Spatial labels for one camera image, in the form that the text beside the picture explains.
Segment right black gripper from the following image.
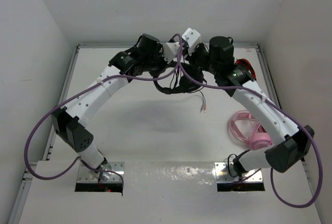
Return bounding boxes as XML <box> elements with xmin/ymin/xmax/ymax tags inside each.
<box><xmin>184</xmin><ymin>41</ymin><xmax>220</xmax><ymax>74</ymax></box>

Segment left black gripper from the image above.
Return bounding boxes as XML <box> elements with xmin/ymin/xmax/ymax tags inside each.
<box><xmin>143</xmin><ymin>47</ymin><xmax>173</xmax><ymax>80</ymax></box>

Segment black headset with cable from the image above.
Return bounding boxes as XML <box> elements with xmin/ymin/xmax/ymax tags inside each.
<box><xmin>153</xmin><ymin>62</ymin><xmax>208</xmax><ymax>114</ymax></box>

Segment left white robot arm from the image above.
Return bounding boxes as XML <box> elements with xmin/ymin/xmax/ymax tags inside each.
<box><xmin>51</xmin><ymin>34</ymin><xmax>173</xmax><ymax>170</ymax></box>

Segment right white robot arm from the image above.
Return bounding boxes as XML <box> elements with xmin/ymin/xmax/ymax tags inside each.
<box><xmin>184</xmin><ymin>35</ymin><xmax>314</xmax><ymax>176</ymax></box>

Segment red headphones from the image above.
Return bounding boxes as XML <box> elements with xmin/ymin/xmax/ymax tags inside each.
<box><xmin>236</xmin><ymin>59</ymin><xmax>257</xmax><ymax>80</ymax></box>

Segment pink headphones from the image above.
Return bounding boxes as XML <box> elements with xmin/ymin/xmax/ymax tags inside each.
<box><xmin>228</xmin><ymin>110</ymin><xmax>273</xmax><ymax>150</ymax></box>

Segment white front cover board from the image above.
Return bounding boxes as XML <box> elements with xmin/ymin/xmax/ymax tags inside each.
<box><xmin>20</xmin><ymin>162</ymin><xmax>320</xmax><ymax>223</ymax></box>

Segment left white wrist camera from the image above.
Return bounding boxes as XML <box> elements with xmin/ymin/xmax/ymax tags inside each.
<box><xmin>163</xmin><ymin>42</ymin><xmax>180</xmax><ymax>64</ymax></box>

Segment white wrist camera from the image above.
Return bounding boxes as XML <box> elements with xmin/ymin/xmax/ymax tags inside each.
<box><xmin>182</xmin><ymin>28</ymin><xmax>202</xmax><ymax>55</ymax></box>
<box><xmin>163</xmin><ymin>42</ymin><xmax>180</xmax><ymax>64</ymax></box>

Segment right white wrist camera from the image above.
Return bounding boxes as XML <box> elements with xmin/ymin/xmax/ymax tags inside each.
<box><xmin>182</xmin><ymin>28</ymin><xmax>202</xmax><ymax>55</ymax></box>

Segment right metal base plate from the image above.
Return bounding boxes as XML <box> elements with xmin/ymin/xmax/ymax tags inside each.
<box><xmin>214</xmin><ymin>161</ymin><xmax>264</xmax><ymax>184</ymax></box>

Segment metal base plate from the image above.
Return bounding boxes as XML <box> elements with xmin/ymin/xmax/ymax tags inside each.
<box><xmin>214</xmin><ymin>161</ymin><xmax>264</xmax><ymax>184</ymax></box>
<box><xmin>76</xmin><ymin>162</ymin><xmax>125</xmax><ymax>184</ymax></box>

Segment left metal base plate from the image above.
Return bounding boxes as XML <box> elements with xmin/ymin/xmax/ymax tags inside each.
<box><xmin>76</xmin><ymin>162</ymin><xmax>125</xmax><ymax>184</ymax></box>

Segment aluminium table frame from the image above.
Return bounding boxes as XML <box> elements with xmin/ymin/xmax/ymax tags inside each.
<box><xmin>7</xmin><ymin>43</ymin><xmax>322</xmax><ymax>224</ymax></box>

